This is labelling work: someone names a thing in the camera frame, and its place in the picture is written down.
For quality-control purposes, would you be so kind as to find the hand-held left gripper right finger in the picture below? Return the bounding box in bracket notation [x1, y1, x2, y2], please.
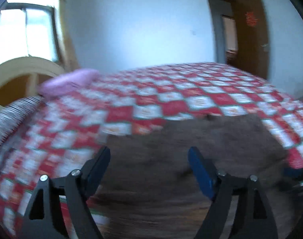
[188, 146, 279, 239]

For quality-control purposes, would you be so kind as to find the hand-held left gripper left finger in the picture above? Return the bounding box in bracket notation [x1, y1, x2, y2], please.
[17, 146, 111, 239]

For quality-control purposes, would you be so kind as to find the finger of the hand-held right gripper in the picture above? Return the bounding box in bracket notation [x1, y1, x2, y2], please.
[282, 167, 303, 197]

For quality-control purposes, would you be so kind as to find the brown knit sweater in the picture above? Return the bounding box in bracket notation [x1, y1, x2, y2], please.
[92, 115, 295, 239]

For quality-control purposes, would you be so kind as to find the red checkered bear-print blanket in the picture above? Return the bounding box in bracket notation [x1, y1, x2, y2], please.
[0, 62, 303, 239]

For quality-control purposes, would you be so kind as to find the pink folded pillow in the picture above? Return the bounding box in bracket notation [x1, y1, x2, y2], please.
[39, 68, 100, 99]

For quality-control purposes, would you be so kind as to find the striped pillow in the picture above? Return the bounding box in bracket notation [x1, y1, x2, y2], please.
[0, 95, 44, 155]

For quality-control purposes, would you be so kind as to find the cream wooden headboard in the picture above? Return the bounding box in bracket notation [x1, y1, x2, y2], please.
[0, 56, 65, 116]

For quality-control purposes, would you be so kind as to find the yellow curtain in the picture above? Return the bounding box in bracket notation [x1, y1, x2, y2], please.
[52, 0, 78, 72]

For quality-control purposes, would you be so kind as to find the brown wooden door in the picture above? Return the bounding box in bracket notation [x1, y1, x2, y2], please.
[232, 0, 270, 80]

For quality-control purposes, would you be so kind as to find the window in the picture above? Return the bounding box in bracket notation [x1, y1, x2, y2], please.
[0, 1, 60, 68]

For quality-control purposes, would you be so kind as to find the dark door frame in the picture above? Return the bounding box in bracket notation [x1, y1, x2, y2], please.
[205, 0, 239, 64]

